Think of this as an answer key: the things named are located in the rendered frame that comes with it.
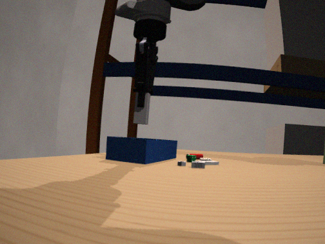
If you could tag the small green cube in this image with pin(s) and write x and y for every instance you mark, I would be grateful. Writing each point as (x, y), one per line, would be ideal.
(191, 158)

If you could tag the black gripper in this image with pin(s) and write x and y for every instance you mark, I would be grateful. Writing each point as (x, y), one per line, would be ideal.
(148, 31)

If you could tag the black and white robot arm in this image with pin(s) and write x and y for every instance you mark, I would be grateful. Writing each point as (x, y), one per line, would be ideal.
(155, 9)

